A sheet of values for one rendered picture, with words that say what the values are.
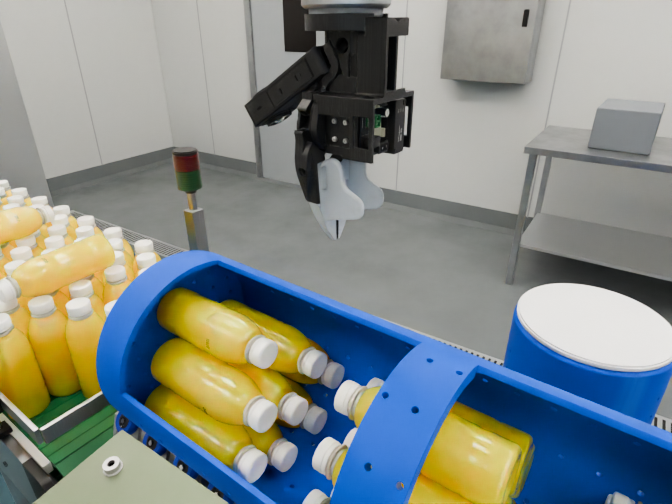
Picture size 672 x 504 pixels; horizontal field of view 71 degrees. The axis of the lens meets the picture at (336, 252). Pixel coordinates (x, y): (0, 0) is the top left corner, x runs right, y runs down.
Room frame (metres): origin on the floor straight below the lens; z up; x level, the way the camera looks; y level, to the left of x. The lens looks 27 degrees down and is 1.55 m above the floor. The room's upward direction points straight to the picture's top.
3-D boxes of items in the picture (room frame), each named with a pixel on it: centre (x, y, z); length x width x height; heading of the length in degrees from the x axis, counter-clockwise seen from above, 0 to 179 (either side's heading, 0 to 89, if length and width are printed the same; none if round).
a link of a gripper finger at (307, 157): (0.44, 0.02, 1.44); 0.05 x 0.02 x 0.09; 144
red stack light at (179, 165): (1.16, 0.38, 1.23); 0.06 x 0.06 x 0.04
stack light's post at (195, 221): (1.16, 0.38, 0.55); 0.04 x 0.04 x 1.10; 54
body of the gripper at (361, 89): (0.44, -0.02, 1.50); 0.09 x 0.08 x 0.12; 54
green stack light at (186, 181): (1.16, 0.38, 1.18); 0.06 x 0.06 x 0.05
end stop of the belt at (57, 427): (0.69, 0.34, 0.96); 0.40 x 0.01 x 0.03; 144
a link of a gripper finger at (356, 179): (0.45, -0.02, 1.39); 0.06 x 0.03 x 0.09; 54
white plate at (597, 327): (0.74, -0.50, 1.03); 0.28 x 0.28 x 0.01
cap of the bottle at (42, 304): (0.71, 0.53, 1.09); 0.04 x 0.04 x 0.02
